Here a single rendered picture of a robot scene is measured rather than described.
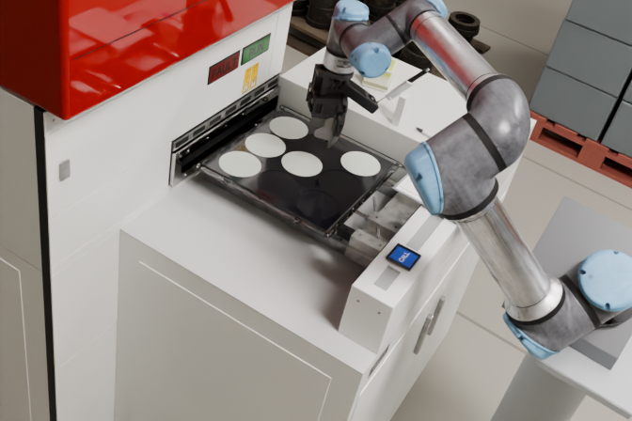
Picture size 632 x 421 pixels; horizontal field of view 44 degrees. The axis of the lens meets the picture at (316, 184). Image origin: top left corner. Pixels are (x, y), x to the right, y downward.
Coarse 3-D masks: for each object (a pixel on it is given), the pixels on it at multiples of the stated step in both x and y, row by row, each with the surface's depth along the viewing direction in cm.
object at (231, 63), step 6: (228, 60) 178; (234, 60) 181; (216, 66) 175; (222, 66) 177; (228, 66) 180; (234, 66) 182; (216, 72) 176; (222, 72) 179; (210, 78) 175; (216, 78) 178
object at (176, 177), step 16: (272, 96) 206; (240, 112) 194; (272, 112) 210; (224, 128) 190; (240, 128) 201; (192, 144) 180; (224, 144) 194; (176, 160) 177; (192, 160) 186; (176, 176) 180
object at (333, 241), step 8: (208, 176) 189; (216, 184) 189; (232, 192) 187; (248, 200) 185; (264, 208) 184; (280, 216) 182; (288, 224) 182; (304, 232) 180; (312, 232) 179; (320, 240) 179; (328, 240) 178; (336, 240) 176; (344, 240) 177; (336, 248) 178; (344, 248) 176
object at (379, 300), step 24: (432, 216) 172; (408, 240) 164; (432, 240) 165; (456, 240) 181; (384, 264) 156; (432, 264) 165; (360, 288) 150; (384, 288) 151; (408, 288) 152; (360, 312) 152; (384, 312) 149; (360, 336) 156; (384, 336) 153
